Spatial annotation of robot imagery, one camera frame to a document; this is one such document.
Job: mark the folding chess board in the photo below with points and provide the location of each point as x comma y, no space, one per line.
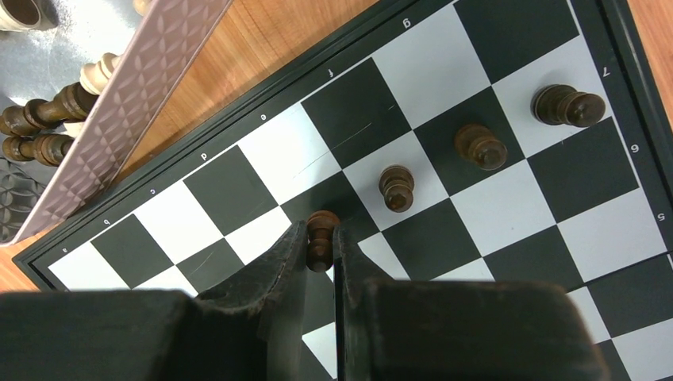
588,209

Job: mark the white chess piece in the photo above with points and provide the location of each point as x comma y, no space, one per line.
95,76

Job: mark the dark brown chess piece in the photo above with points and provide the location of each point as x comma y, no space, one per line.
477,144

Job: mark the dark brown chess pawn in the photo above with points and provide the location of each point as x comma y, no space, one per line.
320,225
396,185

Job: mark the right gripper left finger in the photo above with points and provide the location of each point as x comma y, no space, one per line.
248,327

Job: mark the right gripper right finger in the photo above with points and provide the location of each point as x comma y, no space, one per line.
388,329

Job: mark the dark chess piece on board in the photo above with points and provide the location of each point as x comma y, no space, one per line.
561,104

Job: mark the pink tin box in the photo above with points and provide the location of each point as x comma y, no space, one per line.
170,35

